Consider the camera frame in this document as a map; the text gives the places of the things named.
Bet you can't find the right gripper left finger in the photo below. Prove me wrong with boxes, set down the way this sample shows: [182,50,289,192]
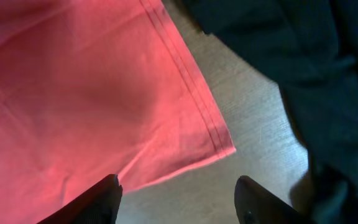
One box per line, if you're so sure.
[39,174,123,224]

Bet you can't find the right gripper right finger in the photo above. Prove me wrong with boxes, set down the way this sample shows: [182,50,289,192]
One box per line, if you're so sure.
[234,175,314,224]

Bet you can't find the red soccer t-shirt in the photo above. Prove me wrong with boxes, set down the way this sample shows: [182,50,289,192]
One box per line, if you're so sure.
[0,0,235,223]

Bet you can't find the black t-shirt unfolded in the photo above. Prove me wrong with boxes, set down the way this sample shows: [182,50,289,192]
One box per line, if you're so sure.
[183,0,358,223]

